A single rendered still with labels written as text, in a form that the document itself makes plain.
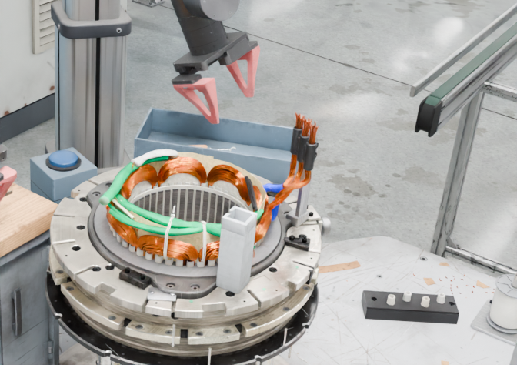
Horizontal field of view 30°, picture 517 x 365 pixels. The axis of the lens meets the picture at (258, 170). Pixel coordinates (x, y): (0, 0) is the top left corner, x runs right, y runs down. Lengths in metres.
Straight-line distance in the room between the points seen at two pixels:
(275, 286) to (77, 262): 0.22
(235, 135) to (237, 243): 0.49
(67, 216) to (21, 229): 0.06
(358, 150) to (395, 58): 1.00
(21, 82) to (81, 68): 2.06
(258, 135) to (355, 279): 0.33
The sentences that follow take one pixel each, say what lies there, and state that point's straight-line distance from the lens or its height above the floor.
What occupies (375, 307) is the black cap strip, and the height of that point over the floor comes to 0.80.
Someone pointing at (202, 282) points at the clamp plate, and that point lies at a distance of 1.05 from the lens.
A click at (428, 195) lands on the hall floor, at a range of 3.53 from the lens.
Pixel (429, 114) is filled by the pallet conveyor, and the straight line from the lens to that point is 2.38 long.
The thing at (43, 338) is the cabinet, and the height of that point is 0.86.
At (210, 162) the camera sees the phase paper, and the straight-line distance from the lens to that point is 1.20.
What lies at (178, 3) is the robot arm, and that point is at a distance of 1.34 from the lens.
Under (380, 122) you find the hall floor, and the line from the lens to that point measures 3.99.
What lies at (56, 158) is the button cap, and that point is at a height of 1.04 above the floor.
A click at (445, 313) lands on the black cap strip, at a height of 0.80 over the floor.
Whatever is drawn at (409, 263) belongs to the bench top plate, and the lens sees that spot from 1.72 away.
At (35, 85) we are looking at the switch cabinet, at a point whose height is 0.18.
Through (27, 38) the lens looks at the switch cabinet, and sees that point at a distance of 3.53.
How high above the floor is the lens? 1.72
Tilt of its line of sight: 29 degrees down
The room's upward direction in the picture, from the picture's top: 6 degrees clockwise
